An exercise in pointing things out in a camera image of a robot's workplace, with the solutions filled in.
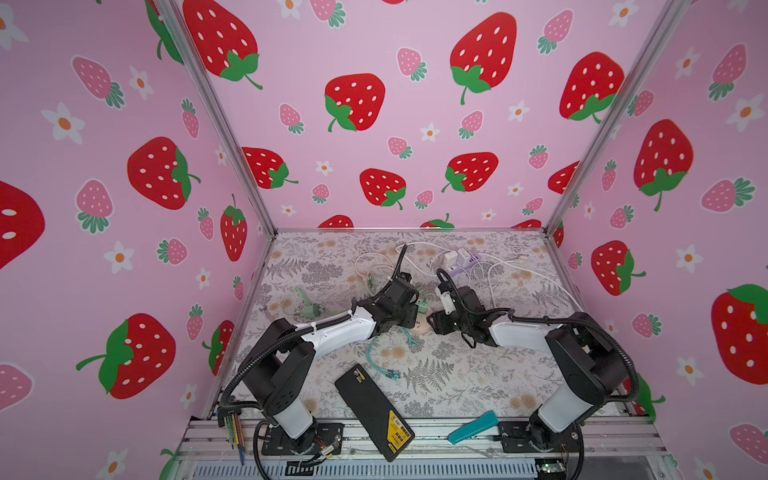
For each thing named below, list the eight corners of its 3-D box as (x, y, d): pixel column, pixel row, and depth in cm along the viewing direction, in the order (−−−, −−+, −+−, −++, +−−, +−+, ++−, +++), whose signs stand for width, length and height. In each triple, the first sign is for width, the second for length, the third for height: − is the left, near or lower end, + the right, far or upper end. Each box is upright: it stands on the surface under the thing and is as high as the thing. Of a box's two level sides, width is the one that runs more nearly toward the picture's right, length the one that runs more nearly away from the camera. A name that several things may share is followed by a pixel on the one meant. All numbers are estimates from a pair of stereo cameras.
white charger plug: (443, 272, 109) (446, 259, 103) (441, 264, 112) (443, 250, 105) (466, 269, 110) (470, 256, 104) (462, 261, 113) (466, 247, 106)
